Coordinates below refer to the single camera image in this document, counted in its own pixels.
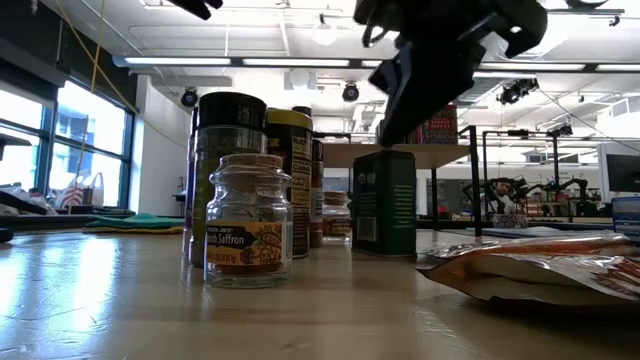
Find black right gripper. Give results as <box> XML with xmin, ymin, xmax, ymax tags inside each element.
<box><xmin>353</xmin><ymin>0</ymin><xmax>549</xmax><ymax>147</ymax></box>

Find green tin black lid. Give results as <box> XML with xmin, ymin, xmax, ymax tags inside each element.
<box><xmin>351</xmin><ymin>149</ymin><xmax>418</xmax><ymax>258</ymax></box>

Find brown spice jar black lid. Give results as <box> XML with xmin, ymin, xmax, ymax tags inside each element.
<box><xmin>310</xmin><ymin>138</ymin><xmax>326</xmax><ymax>249</ymax></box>

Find black can yellow lid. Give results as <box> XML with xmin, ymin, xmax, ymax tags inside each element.
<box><xmin>264</xmin><ymin>108</ymin><xmax>314</xmax><ymax>260</ymax></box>

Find purple label jar black lid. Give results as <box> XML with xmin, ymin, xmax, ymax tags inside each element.
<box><xmin>182</xmin><ymin>106</ymin><xmax>199</xmax><ymax>257</ymax></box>

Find wooden shelf black legs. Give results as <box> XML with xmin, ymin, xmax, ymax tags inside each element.
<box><xmin>322</xmin><ymin>124</ymin><xmax>485</xmax><ymax>238</ymax></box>

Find long ceiling light strip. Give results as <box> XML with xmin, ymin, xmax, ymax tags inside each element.
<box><xmin>472</xmin><ymin>61</ymin><xmax>640</xmax><ymax>74</ymax></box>
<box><xmin>112</xmin><ymin>55</ymin><xmax>385</xmax><ymax>70</ymax></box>

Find green herb jar black lid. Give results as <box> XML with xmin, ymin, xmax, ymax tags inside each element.
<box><xmin>188</xmin><ymin>92</ymin><xmax>269</xmax><ymax>269</ymax></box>

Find person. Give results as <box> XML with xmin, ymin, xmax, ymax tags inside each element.
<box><xmin>487</xmin><ymin>178</ymin><xmax>519</xmax><ymax>216</ymax></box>

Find small clear glass jar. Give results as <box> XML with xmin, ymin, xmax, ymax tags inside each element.
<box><xmin>322</xmin><ymin>190</ymin><xmax>352</xmax><ymax>241</ymax></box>

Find blue framed window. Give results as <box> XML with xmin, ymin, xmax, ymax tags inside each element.
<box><xmin>0</xmin><ymin>74</ymin><xmax>137</xmax><ymax>211</ymax></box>

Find glass saffron jar cork lid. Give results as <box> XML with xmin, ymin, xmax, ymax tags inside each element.
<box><xmin>203</xmin><ymin>153</ymin><xmax>295</xmax><ymax>290</ymax></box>

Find red white striped bag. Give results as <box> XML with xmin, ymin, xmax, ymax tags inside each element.
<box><xmin>53</xmin><ymin>172</ymin><xmax>106</xmax><ymax>209</ymax></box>

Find teal cleaning cloth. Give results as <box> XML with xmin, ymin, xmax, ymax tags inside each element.
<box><xmin>83</xmin><ymin>213</ymin><xmax>186</xmax><ymax>235</ymax></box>

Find computer monitor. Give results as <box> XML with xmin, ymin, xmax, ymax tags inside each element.
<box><xmin>604</xmin><ymin>153</ymin><xmax>640</xmax><ymax>195</ymax></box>

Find blue plastic wrap box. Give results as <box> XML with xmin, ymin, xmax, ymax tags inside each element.
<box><xmin>610</xmin><ymin>195</ymin><xmax>640</xmax><ymax>237</ymax></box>

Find yellow extension cable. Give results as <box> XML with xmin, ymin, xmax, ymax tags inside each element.
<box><xmin>53</xmin><ymin>0</ymin><xmax>187</xmax><ymax>150</ymax></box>

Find black background camera stand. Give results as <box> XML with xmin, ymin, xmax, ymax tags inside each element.
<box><xmin>481</xmin><ymin>123</ymin><xmax>575</xmax><ymax>221</ymax></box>

